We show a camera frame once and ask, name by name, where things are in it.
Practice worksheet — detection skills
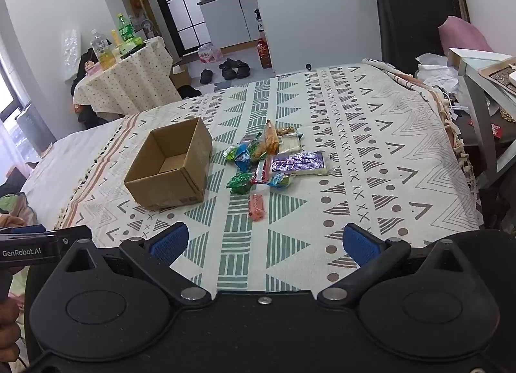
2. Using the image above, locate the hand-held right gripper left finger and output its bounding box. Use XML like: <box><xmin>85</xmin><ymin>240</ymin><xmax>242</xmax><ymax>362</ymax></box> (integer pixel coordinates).
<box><xmin>60</xmin><ymin>222</ymin><xmax>213</xmax><ymax>309</ymax></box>

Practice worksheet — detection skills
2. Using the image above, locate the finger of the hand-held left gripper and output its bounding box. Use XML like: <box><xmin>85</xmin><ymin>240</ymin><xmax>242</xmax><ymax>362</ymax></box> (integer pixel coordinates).
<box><xmin>47</xmin><ymin>225</ymin><xmax>94</xmax><ymax>258</ymax></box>

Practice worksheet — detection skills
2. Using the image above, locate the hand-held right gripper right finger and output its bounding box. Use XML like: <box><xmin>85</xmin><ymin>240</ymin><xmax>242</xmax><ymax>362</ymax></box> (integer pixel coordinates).
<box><xmin>317</xmin><ymin>222</ymin><xmax>471</xmax><ymax>309</ymax></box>

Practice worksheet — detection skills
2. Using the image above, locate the brown cardboard box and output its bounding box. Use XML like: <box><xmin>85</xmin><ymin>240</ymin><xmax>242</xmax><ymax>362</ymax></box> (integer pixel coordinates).
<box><xmin>124</xmin><ymin>117</ymin><xmax>213</xmax><ymax>211</ymax></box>

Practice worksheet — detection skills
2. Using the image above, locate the dark green snack packet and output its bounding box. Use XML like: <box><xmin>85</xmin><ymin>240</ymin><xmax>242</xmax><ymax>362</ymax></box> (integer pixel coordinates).
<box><xmin>226</xmin><ymin>173</ymin><xmax>253</xmax><ymax>195</ymax></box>

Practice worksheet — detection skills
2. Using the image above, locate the pink snack packet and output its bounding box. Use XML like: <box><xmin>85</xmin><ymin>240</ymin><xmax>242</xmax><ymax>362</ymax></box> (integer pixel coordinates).
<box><xmin>248</xmin><ymin>192</ymin><xmax>265</xmax><ymax>221</ymax></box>

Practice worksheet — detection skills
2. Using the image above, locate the white snack packet purple label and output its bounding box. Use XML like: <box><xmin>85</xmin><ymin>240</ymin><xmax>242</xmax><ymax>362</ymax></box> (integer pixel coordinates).
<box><xmin>271</xmin><ymin>151</ymin><xmax>330</xmax><ymax>177</ymax></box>

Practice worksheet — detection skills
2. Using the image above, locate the red snack bar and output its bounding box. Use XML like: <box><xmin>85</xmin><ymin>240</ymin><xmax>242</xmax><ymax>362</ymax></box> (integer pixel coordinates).
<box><xmin>253</xmin><ymin>156</ymin><xmax>272</xmax><ymax>185</ymax></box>

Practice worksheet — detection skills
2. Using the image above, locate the clear white snack packet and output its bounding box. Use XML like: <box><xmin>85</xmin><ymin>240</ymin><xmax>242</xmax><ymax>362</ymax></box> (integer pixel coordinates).
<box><xmin>278</xmin><ymin>133</ymin><xmax>302</xmax><ymax>154</ymax></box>

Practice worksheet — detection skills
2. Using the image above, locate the orange cracker packet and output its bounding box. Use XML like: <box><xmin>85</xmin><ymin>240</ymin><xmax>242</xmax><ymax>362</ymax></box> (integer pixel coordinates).
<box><xmin>263</xmin><ymin>120</ymin><xmax>280</xmax><ymax>156</ymax></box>

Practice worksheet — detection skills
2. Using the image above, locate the person's left hand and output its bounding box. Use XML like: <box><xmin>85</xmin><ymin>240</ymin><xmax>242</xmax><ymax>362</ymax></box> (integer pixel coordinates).
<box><xmin>0</xmin><ymin>298</ymin><xmax>21</xmax><ymax>353</ymax></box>

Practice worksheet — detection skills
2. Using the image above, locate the green cloth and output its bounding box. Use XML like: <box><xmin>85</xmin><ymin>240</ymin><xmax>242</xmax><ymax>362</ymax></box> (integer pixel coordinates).
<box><xmin>0</xmin><ymin>191</ymin><xmax>39</xmax><ymax>229</ymax></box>

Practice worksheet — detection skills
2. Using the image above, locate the white bed sheet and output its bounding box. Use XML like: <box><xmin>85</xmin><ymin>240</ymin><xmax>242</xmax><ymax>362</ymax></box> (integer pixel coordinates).
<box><xmin>20</xmin><ymin>115</ymin><xmax>138</xmax><ymax>232</ymax></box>

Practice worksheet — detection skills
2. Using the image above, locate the white radiator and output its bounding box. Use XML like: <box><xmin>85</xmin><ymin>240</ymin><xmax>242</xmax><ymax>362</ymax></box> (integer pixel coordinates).
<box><xmin>15</xmin><ymin>104</ymin><xmax>46</xmax><ymax>156</ymax></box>

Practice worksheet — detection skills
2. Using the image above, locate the patterned blanket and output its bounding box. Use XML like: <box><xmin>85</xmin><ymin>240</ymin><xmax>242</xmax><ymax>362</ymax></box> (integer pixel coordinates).
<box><xmin>60</xmin><ymin>58</ymin><xmax>484</xmax><ymax>294</ymax></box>

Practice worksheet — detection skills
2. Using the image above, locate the black clothing pile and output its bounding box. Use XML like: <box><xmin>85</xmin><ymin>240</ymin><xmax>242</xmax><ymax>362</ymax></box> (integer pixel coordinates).
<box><xmin>69</xmin><ymin>48</ymin><xmax>122</xmax><ymax>129</ymax></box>

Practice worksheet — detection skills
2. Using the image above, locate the small cardboard box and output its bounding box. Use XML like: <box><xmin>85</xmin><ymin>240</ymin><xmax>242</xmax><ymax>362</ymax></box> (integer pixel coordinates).
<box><xmin>170</xmin><ymin>64</ymin><xmax>193</xmax><ymax>89</ymax></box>

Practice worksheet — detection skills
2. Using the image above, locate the round table with dotted tablecloth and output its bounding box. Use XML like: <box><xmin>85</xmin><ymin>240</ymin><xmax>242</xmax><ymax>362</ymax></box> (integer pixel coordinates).
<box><xmin>73</xmin><ymin>36</ymin><xmax>182</xmax><ymax>116</ymax></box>

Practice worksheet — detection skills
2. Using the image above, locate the bubble wrap panel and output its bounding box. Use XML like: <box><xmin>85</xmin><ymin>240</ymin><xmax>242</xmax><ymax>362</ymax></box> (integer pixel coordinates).
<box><xmin>60</xmin><ymin>28</ymin><xmax>84</xmax><ymax>84</ymax></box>

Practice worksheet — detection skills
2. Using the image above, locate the white desk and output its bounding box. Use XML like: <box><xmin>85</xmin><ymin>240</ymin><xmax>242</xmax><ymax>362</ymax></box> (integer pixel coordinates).
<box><xmin>448</xmin><ymin>47</ymin><xmax>516</xmax><ymax>189</ymax></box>

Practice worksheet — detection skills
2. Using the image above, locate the white crumpled cloth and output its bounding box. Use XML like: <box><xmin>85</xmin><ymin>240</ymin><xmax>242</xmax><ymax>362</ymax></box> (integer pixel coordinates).
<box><xmin>415</xmin><ymin>53</ymin><xmax>461</xmax><ymax>96</ymax></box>

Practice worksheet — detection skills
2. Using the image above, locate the clear bottle with yellow liquid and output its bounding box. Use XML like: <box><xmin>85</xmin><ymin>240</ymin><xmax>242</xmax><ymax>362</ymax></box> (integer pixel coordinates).
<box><xmin>91</xmin><ymin>29</ymin><xmax>117</xmax><ymax>71</ymax></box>

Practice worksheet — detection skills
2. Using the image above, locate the pink pack of water bottles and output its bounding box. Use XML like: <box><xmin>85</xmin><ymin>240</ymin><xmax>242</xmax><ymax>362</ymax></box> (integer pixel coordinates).
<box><xmin>197</xmin><ymin>44</ymin><xmax>223</xmax><ymax>64</ymax></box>

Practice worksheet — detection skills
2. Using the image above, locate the black tray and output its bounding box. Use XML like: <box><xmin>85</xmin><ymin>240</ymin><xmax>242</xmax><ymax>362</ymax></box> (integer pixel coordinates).
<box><xmin>120</xmin><ymin>43</ymin><xmax>146</xmax><ymax>60</ymax></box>

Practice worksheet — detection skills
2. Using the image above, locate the large red bottle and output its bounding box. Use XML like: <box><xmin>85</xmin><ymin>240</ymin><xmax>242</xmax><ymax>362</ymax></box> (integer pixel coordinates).
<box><xmin>257</xmin><ymin>36</ymin><xmax>273</xmax><ymax>70</ymax></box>

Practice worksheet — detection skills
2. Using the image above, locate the green soda bottle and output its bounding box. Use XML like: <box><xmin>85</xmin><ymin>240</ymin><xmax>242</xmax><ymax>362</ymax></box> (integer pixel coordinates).
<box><xmin>117</xmin><ymin>13</ymin><xmax>135</xmax><ymax>43</ymax></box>

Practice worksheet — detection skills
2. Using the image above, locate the patterned tray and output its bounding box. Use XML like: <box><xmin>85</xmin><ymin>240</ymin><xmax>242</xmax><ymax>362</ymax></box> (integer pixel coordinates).
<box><xmin>478</xmin><ymin>56</ymin><xmax>516</xmax><ymax>95</ymax></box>

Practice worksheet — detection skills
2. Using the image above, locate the black chair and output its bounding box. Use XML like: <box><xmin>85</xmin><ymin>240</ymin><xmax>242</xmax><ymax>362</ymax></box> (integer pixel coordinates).
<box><xmin>374</xmin><ymin>0</ymin><xmax>470</xmax><ymax>75</ymax></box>

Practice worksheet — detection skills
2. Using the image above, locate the pink pillow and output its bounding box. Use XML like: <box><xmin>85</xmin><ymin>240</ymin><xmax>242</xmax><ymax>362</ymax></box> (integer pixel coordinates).
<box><xmin>438</xmin><ymin>15</ymin><xmax>496</xmax><ymax>54</ymax></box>

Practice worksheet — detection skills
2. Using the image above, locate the white kitchen cabinet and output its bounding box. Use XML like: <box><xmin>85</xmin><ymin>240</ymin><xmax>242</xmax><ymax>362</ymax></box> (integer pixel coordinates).
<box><xmin>197</xmin><ymin>0</ymin><xmax>261</xmax><ymax>49</ymax></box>

